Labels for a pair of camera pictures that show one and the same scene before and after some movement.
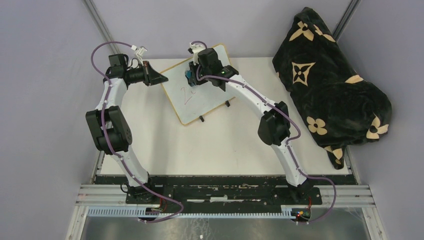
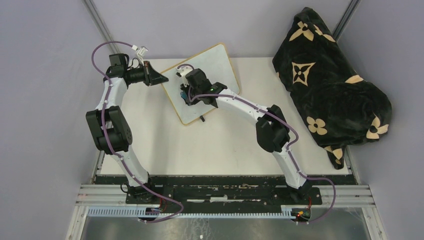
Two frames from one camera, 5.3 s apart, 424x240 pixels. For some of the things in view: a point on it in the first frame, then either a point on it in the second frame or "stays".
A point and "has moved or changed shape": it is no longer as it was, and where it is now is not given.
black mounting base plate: [226, 191] stays
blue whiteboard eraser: [188, 73] has moved or changed shape
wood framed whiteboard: [189, 102] stays
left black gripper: [146, 68] stays
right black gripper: [193, 77] → [186, 88]
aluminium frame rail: [109, 195] stays
